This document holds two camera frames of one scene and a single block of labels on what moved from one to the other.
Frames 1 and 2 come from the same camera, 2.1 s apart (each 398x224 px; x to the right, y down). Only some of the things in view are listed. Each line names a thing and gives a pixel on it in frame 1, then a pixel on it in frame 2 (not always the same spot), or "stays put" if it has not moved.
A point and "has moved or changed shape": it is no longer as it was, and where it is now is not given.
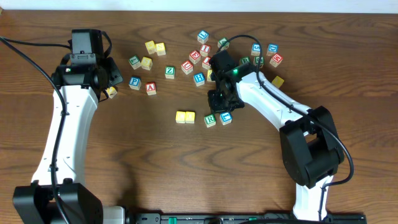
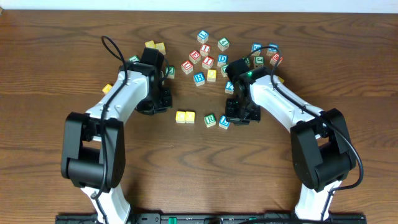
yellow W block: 150,46 stays put
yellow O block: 189,117 stays put
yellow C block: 180,117 stays put
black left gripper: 113,74 to 160,104
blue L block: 226,117 has moved or changed shape
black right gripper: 222,101 to 241,112
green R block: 209,120 stays put
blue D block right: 272,49 stays put
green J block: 257,60 stays put
